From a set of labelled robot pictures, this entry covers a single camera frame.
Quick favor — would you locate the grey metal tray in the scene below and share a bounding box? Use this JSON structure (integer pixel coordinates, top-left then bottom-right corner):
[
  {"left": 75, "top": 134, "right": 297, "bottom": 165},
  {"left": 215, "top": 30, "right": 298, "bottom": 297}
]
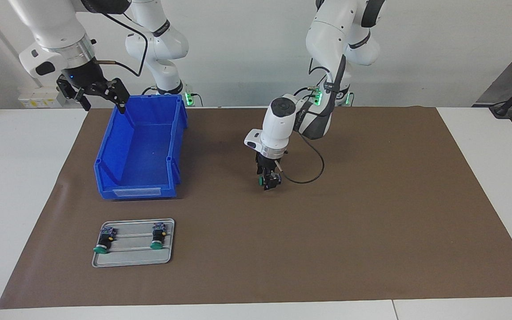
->
[{"left": 92, "top": 218, "right": 176, "bottom": 268}]

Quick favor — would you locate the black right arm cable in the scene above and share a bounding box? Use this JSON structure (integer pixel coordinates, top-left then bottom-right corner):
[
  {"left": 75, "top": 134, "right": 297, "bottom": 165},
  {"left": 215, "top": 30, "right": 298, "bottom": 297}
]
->
[{"left": 92, "top": 9, "right": 148, "bottom": 77}]

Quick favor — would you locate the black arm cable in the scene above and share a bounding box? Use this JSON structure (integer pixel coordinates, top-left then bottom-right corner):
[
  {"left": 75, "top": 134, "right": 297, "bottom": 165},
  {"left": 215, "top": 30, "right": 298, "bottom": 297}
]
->
[
  {"left": 92, "top": 9, "right": 148, "bottom": 77},
  {"left": 276, "top": 53, "right": 350, "bottom": 184}
]

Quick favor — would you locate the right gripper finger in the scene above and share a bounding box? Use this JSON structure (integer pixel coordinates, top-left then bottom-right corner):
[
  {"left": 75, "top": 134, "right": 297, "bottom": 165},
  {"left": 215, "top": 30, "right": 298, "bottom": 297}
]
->
[
  {"left": 56, "top": 76, "right": 92, "bottom": 112},
  {"left": 88, "top": 78, "right": 131, "bottom": 115}
]

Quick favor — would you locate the brown table mat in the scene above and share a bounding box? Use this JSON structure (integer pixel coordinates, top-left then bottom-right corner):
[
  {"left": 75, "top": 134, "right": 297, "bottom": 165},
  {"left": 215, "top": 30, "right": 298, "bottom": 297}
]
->
[{"left": 0, "top": 106, "right": 512, "bottom": 309}]

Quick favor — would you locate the green push button switch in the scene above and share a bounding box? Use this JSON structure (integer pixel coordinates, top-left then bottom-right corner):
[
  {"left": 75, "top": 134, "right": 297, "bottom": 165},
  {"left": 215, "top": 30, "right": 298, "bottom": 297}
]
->
[
  {"left": 93, "top": 226, "right": 118, "bottom": 255},
  {"left": 150, "top": 222, "right": 168, "bottom": 250},
  {"left": 258, "top": 172, "right": 282, "bottom": 191}
]

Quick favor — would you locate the white socket box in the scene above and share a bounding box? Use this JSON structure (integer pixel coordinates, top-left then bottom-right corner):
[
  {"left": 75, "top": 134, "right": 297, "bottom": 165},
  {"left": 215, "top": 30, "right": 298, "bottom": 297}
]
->
[{"left": 18, "top": 87, "right": 63, "bottom": 109}]

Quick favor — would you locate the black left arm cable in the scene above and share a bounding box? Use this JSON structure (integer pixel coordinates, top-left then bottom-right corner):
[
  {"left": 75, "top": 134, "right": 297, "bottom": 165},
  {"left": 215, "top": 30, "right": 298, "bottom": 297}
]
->
[{"left": 276, "top": 53, "right": 350, "bottom": 184}]

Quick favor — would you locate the blue plastic storage bin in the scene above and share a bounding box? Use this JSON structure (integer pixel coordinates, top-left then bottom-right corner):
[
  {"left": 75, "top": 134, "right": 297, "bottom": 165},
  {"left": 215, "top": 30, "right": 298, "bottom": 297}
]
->
[{"left": 94, "top": 94, "right": 188, "bottom": 200}]

